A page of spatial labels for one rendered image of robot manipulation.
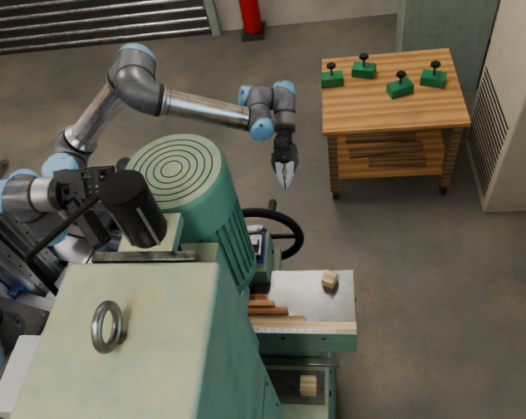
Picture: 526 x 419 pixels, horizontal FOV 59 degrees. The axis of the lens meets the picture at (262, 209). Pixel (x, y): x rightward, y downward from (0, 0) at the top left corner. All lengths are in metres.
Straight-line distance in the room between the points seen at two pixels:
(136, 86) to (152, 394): 0.99
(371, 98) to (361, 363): 1.23
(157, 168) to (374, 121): 1.58
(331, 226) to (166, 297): 1.94
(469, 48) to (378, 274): 1.49
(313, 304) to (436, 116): 1.28
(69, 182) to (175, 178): 0.35
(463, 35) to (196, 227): 2.50
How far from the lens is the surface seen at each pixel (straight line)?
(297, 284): 1.28
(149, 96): 1.38
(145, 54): 1.50
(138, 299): 0.62
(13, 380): 0.70
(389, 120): 2.24
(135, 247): 0.66
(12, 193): 1.10
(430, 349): 2.20
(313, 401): 1.27
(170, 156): 0.78
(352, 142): 2.62
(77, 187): 1.01
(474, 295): 2.34
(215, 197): 0.72
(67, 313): 0.65
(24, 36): 4.69
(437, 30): 3.00
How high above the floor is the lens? 2.02
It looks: 51 degrees down
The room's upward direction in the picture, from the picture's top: 14 degrees counter-clockwise
